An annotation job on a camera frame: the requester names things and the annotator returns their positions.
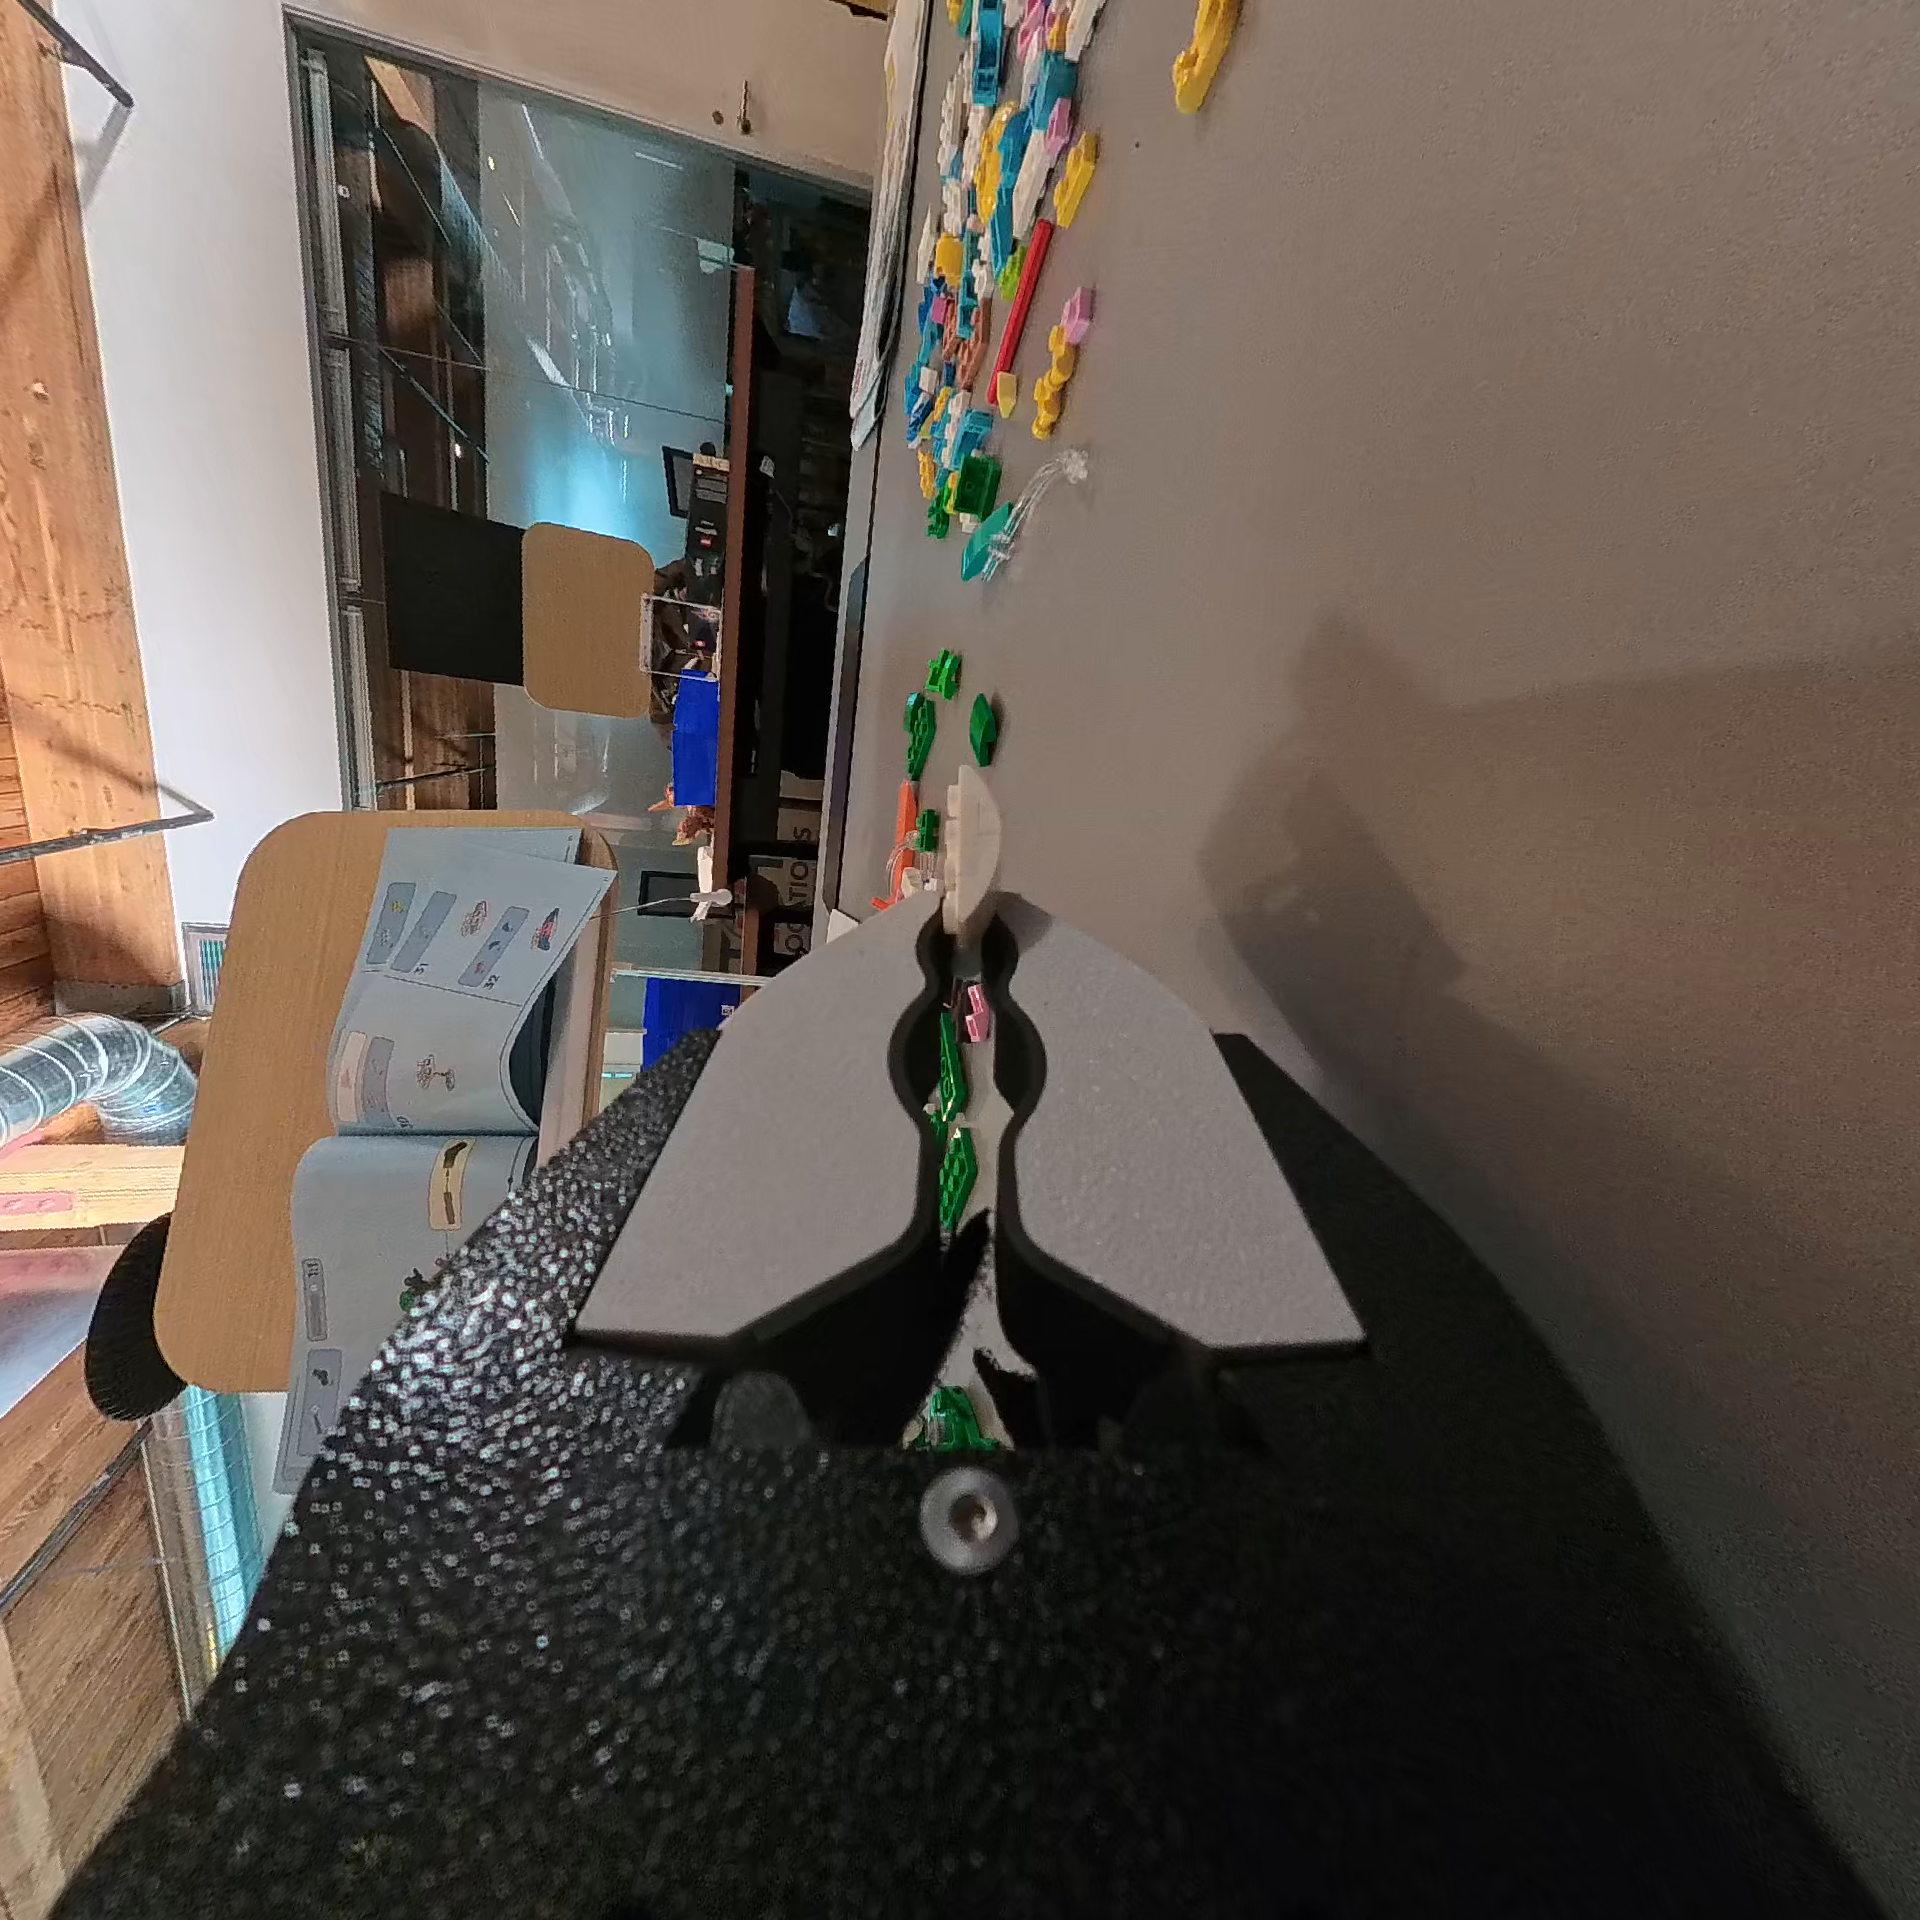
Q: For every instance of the brown toy figure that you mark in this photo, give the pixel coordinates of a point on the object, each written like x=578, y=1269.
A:
x=688, y=817

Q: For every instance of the scattered green pink lego pieces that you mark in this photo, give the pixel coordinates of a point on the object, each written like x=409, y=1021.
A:
x=919, y=735

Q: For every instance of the pile of colourful lego pieces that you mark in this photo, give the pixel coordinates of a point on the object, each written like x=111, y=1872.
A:
x=981, y=224

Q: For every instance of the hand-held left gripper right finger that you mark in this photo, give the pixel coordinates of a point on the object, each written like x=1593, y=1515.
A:
x=1169, y=1184

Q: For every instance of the black panel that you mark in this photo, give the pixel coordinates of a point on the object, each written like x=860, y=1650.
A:
x=450, y=584

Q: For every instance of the silver ventilation duct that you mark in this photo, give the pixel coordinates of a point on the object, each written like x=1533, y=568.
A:
x=91, y=1065

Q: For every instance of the clear teal lego piece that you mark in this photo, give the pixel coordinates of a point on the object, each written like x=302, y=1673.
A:
x=997, y=539

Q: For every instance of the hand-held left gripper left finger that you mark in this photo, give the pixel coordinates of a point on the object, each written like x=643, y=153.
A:
x=779, y=1168

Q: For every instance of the blue storage bin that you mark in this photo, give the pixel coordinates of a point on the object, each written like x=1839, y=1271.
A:
x=696, y=1025
x=693, y=735

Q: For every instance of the white half-round lego plate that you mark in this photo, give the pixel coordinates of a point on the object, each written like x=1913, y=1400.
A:
x=967, y=840

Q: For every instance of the yellow lego piece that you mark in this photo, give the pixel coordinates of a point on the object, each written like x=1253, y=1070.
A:
x=1203, y=52

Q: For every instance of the lego instruction booklet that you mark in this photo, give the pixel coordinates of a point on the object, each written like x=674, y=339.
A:
x=434, y=975

